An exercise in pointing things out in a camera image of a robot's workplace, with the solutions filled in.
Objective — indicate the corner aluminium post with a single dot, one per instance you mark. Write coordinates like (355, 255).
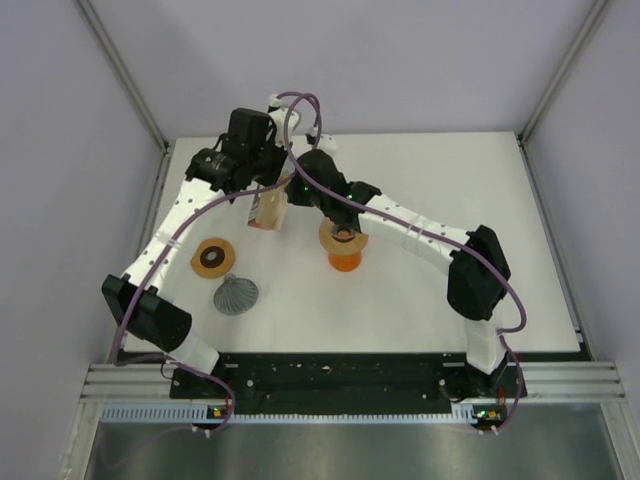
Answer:
(588, 28)
(121, 72)

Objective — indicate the orange coffee filter box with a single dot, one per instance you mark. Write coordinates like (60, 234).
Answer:
(268, 209)

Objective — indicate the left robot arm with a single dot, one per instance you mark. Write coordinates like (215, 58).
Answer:
(142, 298)

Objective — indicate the right corner aluminium post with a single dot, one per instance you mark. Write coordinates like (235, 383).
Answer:
(588, 28)

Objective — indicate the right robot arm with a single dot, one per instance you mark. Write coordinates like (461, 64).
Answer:
(473, 261)

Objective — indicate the orange glass carafe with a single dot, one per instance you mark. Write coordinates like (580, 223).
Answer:
(345, 263)

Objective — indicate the grey ribbed dripper cone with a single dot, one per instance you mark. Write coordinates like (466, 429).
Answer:
(235, 296)

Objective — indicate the aluminium frame rail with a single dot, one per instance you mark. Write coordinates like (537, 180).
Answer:
(546, 382)

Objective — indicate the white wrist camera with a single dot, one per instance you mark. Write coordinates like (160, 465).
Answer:
(277, 110)
(324, 142)

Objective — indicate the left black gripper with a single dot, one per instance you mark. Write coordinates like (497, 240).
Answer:
(280, 153)

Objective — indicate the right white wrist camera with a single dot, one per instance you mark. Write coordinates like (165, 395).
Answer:
(324, 142)

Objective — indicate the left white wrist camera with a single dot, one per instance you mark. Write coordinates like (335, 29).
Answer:
(277, 110)

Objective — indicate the grey slotted cable duct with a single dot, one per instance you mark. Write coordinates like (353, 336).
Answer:
(183, 413)

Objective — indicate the left corner aluminium post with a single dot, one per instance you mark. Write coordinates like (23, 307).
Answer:
(121, 72)

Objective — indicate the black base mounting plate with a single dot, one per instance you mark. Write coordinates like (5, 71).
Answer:
(348, 383)

